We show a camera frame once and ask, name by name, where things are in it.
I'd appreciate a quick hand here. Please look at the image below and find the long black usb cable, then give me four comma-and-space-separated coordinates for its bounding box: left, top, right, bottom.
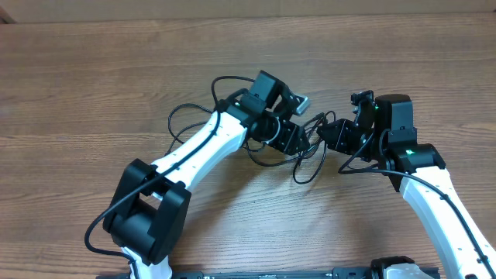
243, 111, 337, 185

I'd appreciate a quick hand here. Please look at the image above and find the short black usb cable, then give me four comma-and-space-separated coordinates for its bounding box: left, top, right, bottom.
164, 102, 214, 156

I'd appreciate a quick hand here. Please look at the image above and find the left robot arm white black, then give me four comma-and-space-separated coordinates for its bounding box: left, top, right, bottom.
103, 71, 310, 278

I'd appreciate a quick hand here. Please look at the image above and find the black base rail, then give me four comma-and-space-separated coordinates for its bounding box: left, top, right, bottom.
96, 266, 441, 279

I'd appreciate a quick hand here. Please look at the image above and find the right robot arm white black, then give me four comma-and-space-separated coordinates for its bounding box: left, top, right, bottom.
317, 91, 495, 278

